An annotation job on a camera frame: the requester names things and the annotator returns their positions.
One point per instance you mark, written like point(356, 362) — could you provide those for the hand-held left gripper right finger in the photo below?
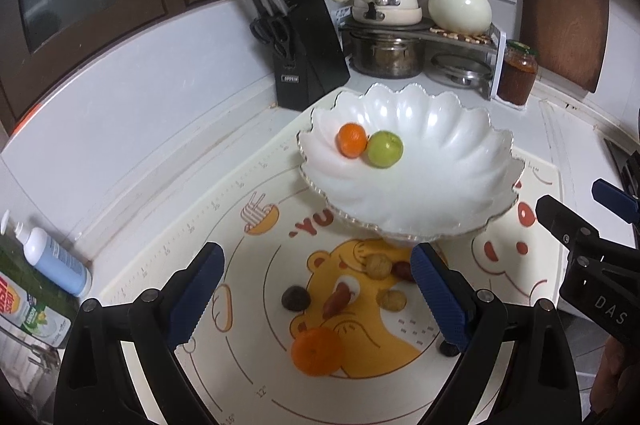
point(442, 295)

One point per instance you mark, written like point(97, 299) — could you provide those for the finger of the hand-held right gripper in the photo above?
point(612, 200)
point(555, 215)

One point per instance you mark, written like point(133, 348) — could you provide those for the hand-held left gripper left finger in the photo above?
point(197, 292)

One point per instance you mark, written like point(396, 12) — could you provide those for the red oblong tomato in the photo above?
point(402, 270)
point(334, 300)

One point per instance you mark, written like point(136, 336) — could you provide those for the dark purple plum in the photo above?
point(295, 298)

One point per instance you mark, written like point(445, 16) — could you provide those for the white scalloped bowl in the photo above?
point(425, 165)

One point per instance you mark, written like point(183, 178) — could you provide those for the orange tangerine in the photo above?
point(316, 351)
point(351, 139)

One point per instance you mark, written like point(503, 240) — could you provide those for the person's right hand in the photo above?
point(607, 370)

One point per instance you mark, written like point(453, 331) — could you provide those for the black gas stove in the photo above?
point(627, 165)

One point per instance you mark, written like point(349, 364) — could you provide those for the cartoon bear printed mat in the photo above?
point(235, 255)

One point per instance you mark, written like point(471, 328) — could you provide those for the jar of red sauce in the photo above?
point(517, 75)

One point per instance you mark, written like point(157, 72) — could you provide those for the white pump bottle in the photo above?
point(55, 262)

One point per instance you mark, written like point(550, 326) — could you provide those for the green apple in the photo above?
point(385, 148)

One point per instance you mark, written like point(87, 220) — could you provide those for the green dish soap bottle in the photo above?
point(30, 310)

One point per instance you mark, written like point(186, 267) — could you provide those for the metal corner rack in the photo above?
point(495, 55)

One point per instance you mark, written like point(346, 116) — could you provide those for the steel pot lid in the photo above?
point(462, 70)

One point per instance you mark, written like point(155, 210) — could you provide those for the brown wooden cutting board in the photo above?
point(565, 15)

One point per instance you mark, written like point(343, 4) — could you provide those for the woven trivet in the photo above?
point(462, 36)

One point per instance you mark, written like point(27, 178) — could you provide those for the cream ceramic pot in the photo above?
point(457, 10)

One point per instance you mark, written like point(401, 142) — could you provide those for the large steel pot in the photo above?
point(387, 57)

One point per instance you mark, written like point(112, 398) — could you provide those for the cream shallow pan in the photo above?
point(400, 16)

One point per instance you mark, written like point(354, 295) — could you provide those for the black knife block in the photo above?
point(305, 55)

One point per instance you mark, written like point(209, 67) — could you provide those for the black kitchen shears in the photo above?
point(272, 35)

